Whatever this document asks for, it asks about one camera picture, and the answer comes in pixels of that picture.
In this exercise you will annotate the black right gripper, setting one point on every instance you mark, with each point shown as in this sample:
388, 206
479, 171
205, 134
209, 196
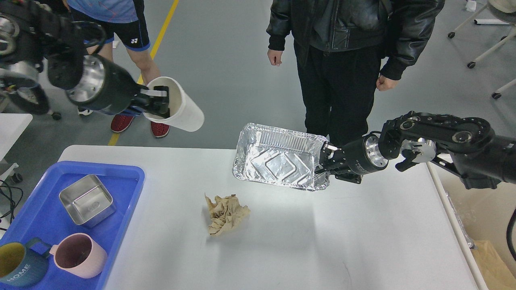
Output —
353, 160

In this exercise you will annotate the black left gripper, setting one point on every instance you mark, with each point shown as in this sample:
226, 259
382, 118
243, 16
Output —
109, 89

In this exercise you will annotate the white paper cup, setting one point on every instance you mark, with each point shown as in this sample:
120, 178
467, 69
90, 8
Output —
184, 112

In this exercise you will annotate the aluminium foil tray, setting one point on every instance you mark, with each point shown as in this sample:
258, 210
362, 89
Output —
276, 156

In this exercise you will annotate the brown paper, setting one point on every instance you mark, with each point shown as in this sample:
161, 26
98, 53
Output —
226, 213
495, 272

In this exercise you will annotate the square stainless steel tray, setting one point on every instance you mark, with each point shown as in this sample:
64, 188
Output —
87, 201

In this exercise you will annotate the pink mug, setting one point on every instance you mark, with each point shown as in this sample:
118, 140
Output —
80, 255

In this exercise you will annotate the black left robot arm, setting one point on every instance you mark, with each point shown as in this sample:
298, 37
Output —
33, 40

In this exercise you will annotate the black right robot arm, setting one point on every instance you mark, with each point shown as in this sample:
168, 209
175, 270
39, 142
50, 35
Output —
466, 147

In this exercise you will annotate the white chair base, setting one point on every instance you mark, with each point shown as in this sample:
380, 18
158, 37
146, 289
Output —
55, 115

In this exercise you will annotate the person in black leather jacket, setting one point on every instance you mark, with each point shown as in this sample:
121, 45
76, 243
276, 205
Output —
346, 50

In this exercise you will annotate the white side table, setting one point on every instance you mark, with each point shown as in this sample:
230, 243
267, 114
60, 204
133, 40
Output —
11, 127

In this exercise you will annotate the beige plastic bin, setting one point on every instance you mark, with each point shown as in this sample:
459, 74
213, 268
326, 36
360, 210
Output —
477, 214

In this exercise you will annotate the blue plastic tray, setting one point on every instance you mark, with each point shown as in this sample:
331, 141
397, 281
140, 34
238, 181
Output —
43, 216

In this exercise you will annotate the white rolling chair legs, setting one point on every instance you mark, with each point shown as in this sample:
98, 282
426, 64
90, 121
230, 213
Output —
489, 31

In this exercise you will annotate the brown paper in bin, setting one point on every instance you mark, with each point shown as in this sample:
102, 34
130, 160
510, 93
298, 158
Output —
495, 272

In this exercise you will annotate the blue HOME mug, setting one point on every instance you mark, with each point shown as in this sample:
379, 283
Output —
22, 266

